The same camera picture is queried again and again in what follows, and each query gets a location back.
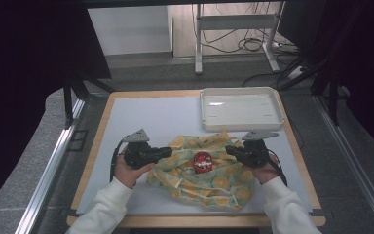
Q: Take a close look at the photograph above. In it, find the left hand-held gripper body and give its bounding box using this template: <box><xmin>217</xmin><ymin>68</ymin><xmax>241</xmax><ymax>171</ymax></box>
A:
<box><xmin>122</xmin><ymin>128</ymin><xmax>160</xmax><ymax>171</ymax></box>

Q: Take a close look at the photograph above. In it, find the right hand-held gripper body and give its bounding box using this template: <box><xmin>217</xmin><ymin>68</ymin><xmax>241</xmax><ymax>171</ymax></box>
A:
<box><xmin>238</xmin><ymin>129</ymin><xmax>281</xmax><ymax>169</ymax></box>

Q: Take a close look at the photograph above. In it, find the round red tin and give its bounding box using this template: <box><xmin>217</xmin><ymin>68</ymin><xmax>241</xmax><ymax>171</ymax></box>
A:
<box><xmin>192</xmin><ymin>151</ymin><xmax>214</xmax><ymax>175</ymax></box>

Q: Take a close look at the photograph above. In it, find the white plastic tray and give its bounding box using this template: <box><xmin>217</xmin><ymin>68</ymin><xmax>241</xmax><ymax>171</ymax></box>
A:
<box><xmin>199</xmin><ymin>86</ymin><xmax>286</xmax><ymax>133</ymax></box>

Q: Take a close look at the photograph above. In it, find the lemon print cloth bag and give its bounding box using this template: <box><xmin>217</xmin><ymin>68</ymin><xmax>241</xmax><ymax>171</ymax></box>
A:
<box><xmin>146</xmin><ymin>130</ymin><xmax>256</xmax><ymax>211</ymax></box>

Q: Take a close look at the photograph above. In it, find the person's left hand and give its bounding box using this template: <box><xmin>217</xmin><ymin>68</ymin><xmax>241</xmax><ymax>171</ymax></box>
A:
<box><xmin>113</xmin><ymin>153</ymin><xmax>156</xmax><ymax>190</ymax></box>

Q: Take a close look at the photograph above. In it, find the person's right hand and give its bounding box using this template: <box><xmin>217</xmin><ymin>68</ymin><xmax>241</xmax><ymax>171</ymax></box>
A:
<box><xmin>251</xmin><ymin>153</ymin><xmax>281</xmax><ymax>185</ymax></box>

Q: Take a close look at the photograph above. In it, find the white table mat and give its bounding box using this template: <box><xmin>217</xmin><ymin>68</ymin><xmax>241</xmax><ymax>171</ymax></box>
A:
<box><xmin>76</xmin><ymin>95</ymin><xmax>314</xmax><ymax>215</ymax></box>

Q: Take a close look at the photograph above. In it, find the black metal stand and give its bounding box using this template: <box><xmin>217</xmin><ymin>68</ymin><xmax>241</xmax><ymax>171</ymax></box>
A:
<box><xmin>62</xmin><ymin>72</ymin><xmax>115</xmax><ymax>129</ymax></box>

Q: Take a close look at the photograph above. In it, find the white power strip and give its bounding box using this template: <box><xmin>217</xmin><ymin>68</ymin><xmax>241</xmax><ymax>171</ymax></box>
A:
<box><xmin>286</xmin><ymin>65</ymin><xmax>307</xmax><ymax>81</ymax></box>

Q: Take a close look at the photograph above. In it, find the dark curtain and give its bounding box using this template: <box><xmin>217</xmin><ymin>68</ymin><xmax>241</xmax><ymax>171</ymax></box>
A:
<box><xmin>277</xmin><ymin>0</ymin><xmax>374</xmax><ymax>154</ymax></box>
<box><xmin>0</xmin><ymin>0</ymin><xmax>113</xmax><ymax>209</ymax></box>

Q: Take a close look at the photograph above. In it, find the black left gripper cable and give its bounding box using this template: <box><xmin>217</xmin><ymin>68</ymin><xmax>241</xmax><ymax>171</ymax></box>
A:
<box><xmin>109</xmin><ymin>137</ymin><xmax>129</xmax><ymax>183</ymax></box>

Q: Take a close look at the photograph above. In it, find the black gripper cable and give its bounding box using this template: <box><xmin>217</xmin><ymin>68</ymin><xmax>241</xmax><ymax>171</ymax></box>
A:
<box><xmin>109</xmin><ymin>137</ymin><xmax>129</xmax><ymax>183</ymax></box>
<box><xmin>267</xmin><ymin>148</ymin><xmax>288</xmax><ymax>188</ymax></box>

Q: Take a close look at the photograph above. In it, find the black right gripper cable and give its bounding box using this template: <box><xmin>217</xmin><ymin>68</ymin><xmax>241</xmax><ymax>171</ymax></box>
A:
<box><xmin>267</xmin><ymin>148</ymin><xmax>288</xmax><ymax>188</ymax></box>

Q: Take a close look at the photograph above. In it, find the aluminium rail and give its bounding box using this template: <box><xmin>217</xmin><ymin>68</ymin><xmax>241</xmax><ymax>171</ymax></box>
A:
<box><xmin>314</xmin><ymin>94</ymin><xmax>374</xmax><ymax>234</ymax></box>
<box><xmin>15</xmin><ymin>97</ymin><xmax>87</xmax><ymax>234</ymax></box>

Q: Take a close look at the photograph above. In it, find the tangle of black floor cables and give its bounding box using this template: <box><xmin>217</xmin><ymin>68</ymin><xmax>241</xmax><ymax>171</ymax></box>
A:
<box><xmin>191</xmin><ymin>3</ymin><xmax>306</xmax><ymax>90</ymax></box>

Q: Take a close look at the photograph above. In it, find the white metal desk frame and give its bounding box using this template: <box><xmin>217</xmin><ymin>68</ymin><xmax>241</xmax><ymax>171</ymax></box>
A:
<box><xmin>194</xmin><ymin>2</ymin><xmax>282</xmax><ymax>76</ymax></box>

